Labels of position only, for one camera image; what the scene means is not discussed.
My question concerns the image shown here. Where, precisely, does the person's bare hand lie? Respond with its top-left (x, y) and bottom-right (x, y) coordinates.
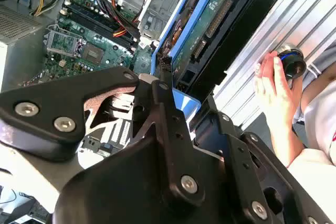
top-left (254, 51), bottom-right (298, 120)

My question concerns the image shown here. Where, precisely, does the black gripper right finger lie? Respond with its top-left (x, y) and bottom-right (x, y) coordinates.
top-left (187, 95), bottom-right (333, 224)

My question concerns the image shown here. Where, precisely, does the hard disk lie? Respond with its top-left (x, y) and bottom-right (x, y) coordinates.
top-left (151, 0), bottom-right (292, 120)

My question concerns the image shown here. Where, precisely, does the round black tool blue ring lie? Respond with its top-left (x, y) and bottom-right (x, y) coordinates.
top-left (274, 44), bottom-right (308, 81)

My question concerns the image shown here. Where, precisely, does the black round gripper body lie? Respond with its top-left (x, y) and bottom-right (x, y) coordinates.
top-left (51, 132), bottom-right (251, 224)

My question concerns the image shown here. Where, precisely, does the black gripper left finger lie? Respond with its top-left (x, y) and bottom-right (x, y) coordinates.
top-left (0, 55), bottom-right (207, 208)

